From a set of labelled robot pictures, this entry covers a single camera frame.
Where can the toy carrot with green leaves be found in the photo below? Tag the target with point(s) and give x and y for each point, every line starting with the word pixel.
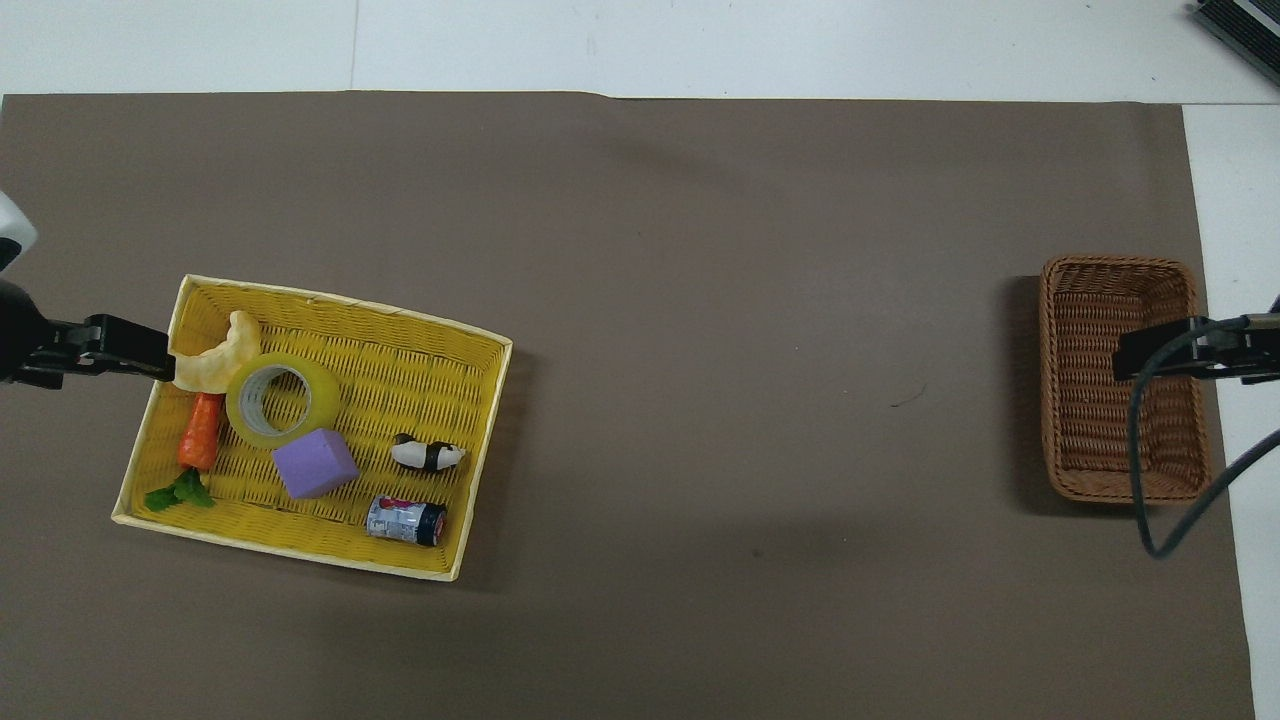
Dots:
pixel 200 430

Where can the black and white toy sushi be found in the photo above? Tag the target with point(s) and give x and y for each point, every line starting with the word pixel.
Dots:
pixel 428 455

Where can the yellow woven basket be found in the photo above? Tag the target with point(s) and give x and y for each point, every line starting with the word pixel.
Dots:
pixel 400 390

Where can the brown wicker basket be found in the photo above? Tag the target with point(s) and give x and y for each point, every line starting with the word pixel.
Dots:
pixel 1085 440

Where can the toy croissant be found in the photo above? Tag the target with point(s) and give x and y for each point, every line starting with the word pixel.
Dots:
pixel 205 368

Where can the small blue and silver can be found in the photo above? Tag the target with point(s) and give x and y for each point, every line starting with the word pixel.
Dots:
pixel 405 520

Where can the purple foam block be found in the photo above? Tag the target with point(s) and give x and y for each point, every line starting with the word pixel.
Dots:
pixel 315 463

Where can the yellow-green tape roll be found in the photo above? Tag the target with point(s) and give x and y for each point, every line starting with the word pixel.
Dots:
pixel 318 400

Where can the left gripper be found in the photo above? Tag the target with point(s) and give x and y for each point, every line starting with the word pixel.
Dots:
pixel 18 335

